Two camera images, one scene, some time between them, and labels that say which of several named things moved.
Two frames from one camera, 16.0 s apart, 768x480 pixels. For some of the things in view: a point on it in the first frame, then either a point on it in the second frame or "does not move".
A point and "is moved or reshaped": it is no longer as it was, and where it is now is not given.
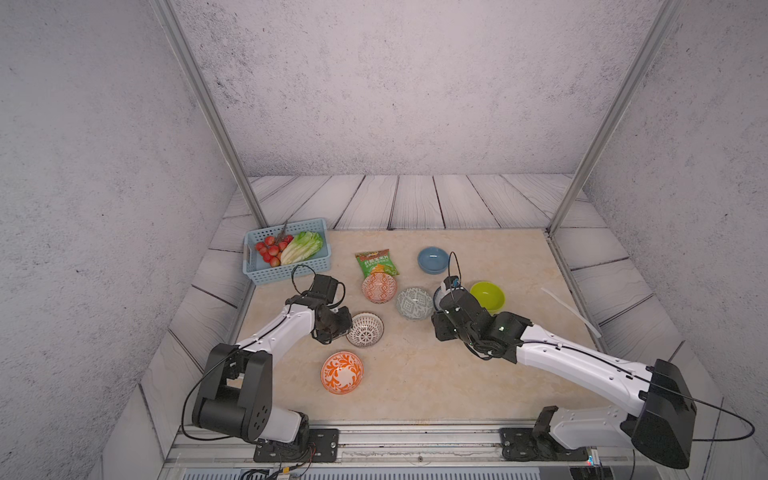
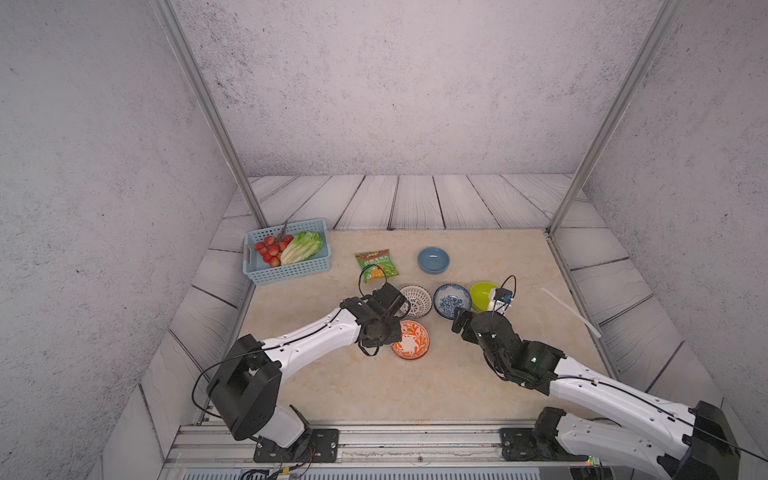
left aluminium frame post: (208, 102) does not move
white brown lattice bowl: (366, 331) is moved or reshaped
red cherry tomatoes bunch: (271, 248) does not move
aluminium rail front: (206, 444) does not move
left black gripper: (346, 325) → (395, 338)
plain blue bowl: (433, 260) does not move
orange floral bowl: (341, 372) → (415, 340)
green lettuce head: (301, 247) does not move
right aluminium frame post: (666, 17) does not move
